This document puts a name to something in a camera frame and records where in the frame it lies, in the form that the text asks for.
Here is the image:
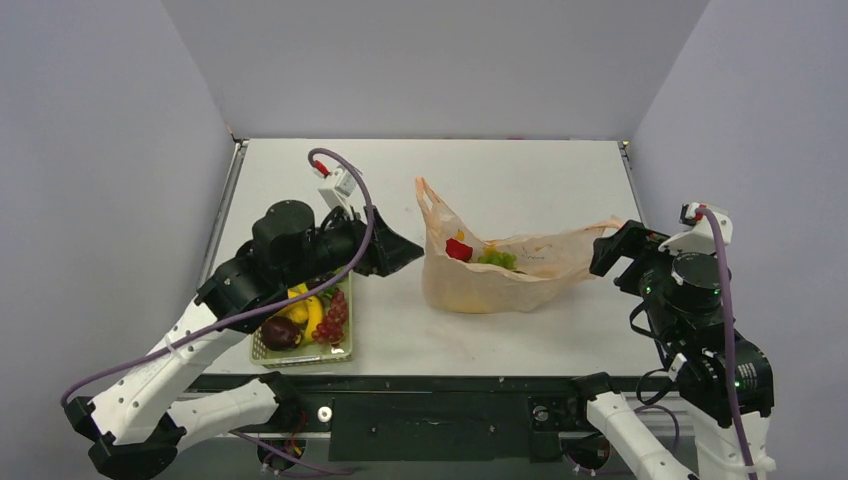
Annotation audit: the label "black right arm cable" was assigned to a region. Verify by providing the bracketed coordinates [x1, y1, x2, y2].
[627, 301, 677, 407]

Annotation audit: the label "yellow fake bananas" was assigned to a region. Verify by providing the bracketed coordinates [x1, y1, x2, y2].
[271, 296, 324, 345]

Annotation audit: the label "small green fake grapes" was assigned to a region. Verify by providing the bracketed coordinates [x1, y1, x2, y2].
[317, 285, 339, 300]

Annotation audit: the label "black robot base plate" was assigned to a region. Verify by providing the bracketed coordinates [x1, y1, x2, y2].
[185, 374, 664, 465]

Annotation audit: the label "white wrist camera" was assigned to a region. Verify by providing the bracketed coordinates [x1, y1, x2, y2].
[658, 202, 733, 255]
[312, 160, 359, 219]

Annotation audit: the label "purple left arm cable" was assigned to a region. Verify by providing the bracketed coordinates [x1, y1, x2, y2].
[60, 146, 376, 477]

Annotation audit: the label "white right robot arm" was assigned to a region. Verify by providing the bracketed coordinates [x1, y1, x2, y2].
[563, 220, 775, 479]

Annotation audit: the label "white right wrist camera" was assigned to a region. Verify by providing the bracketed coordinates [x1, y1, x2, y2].
[658, 202, 733, 255]

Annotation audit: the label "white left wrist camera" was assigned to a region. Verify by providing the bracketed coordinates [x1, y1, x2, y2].
[312, 160, 359, 219]

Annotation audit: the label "aluminium table frame rail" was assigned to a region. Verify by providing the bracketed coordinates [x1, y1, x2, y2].
[195, 139, 250, 288]

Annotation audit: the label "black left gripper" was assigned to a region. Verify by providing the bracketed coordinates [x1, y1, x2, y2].
[284, 203, 424, 288]

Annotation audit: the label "green plastic basket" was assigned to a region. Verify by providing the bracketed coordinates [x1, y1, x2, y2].
[249, 274, 353, 369]

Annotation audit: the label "orange plastic bag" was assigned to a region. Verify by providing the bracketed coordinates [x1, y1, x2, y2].
[415, 177, 623, 314]

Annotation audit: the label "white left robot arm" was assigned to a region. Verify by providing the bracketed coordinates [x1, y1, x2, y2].
[62, 200, 424, 479]

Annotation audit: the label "dark red fake fruit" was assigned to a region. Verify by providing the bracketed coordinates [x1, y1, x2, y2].
[260, 317, 303, 351]

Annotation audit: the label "red fake grapes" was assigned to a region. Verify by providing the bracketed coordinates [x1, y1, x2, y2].
[306, 289, 350, 346]

